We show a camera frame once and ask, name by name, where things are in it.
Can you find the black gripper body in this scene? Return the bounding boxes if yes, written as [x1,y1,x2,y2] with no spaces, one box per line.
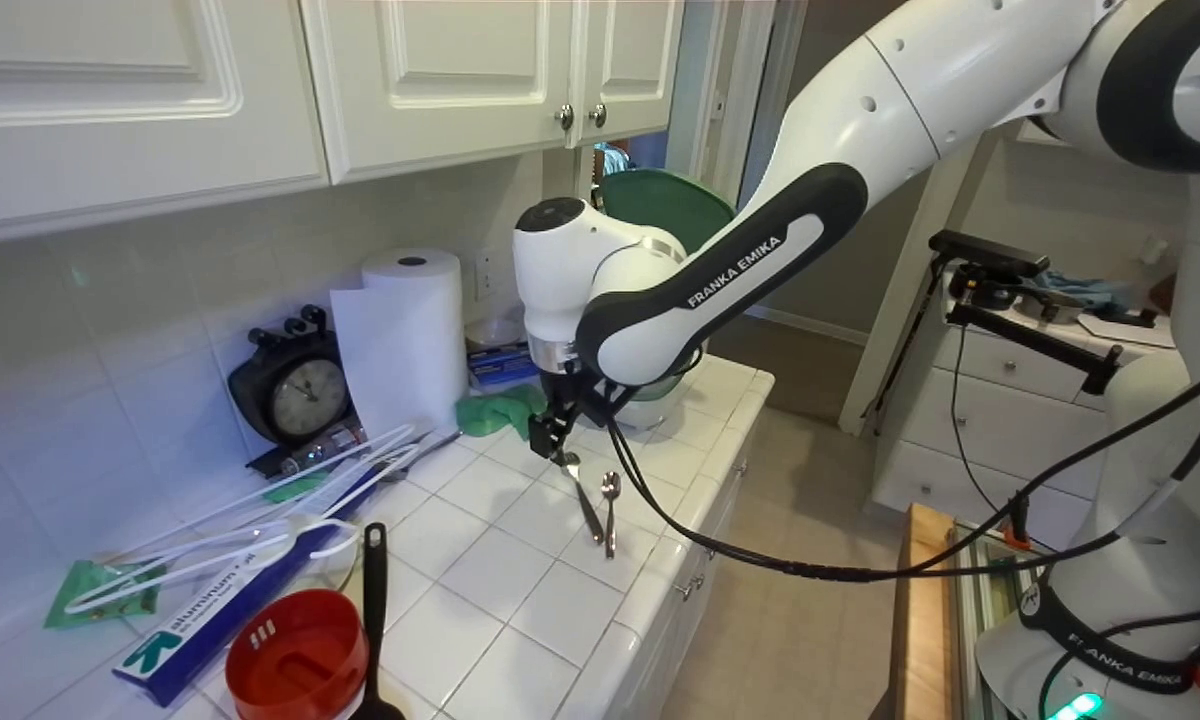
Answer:
[527,372,627,462]

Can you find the wooden board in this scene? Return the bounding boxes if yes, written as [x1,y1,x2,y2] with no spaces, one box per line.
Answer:
[888,505,962,720]

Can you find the white plastic hanger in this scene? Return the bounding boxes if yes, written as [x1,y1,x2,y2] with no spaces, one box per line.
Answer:
[76,425,432,612]

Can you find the white compost bin green lid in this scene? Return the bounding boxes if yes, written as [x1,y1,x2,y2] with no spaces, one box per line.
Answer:
[583,163,740,433]

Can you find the black camera on stand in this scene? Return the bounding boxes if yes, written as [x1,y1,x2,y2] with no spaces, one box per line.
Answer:
[929,233,1169,398]

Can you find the white lower cabinets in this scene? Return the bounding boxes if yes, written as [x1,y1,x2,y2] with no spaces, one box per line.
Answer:
[605,390,761,720]

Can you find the green cloth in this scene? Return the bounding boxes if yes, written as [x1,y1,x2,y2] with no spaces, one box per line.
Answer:
[44,561,157,628]

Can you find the green plastic bag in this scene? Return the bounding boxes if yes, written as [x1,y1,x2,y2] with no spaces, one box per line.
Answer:
[454,384,542,436]

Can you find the black kitchen scale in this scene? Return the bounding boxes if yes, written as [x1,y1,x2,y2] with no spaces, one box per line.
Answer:
[228,305,352,482]

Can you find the silver metal spoon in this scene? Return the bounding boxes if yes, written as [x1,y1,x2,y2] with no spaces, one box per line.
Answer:
[601,472,619,561]

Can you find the red measuring cup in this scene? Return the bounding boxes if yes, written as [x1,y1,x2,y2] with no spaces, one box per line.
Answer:
[222,587,368,720]

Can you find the white cabinets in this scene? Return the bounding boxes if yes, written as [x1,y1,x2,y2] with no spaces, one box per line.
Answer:
[605,390,761,720]
[0,0,683,242]

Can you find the white upper cabinets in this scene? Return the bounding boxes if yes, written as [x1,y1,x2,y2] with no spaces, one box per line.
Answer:
[0,0,683,242]

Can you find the white paper towel roll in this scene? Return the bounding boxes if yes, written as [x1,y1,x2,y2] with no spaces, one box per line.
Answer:
[328,253,466,436]

